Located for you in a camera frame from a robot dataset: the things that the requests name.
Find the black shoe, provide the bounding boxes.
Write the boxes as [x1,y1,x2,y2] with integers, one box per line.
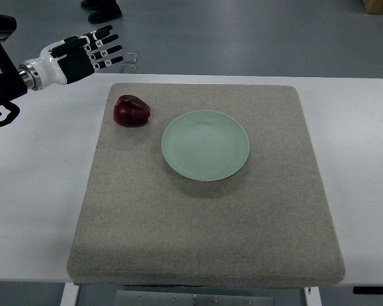
[88,4,123,24]

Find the lower floor socket plate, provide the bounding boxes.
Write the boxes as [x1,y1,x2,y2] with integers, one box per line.
[119,65,137,74]

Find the red apple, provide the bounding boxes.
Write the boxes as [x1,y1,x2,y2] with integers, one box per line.
[113,95,151,128]

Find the beige fabric mat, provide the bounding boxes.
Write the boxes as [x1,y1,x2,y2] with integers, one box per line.
[67,83,345,288]

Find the metal plate under table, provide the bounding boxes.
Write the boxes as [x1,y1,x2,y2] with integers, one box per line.
[115,290,275,306]

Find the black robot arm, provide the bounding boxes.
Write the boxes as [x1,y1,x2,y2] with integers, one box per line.
[0,15,41,128]

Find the floor socket plate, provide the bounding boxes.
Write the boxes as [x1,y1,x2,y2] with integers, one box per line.
[119,65,137,74]
[123,53,137,64]

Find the black table control panel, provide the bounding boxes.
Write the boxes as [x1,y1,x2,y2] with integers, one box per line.
[353,286,383,295]

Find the white table leg frame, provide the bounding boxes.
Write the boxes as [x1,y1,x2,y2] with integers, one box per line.
[59,283,80,306]

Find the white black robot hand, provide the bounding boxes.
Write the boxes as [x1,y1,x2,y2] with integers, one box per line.
[28,25,123,90]

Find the cardboard box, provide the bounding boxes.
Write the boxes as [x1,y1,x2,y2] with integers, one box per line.
[363,0,383,15]

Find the light green plate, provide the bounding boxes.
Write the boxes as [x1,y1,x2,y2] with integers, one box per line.
[161,110,250,182]

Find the upper floor socket plate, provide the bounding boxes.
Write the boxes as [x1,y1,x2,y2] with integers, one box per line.
[123,53,137,64]

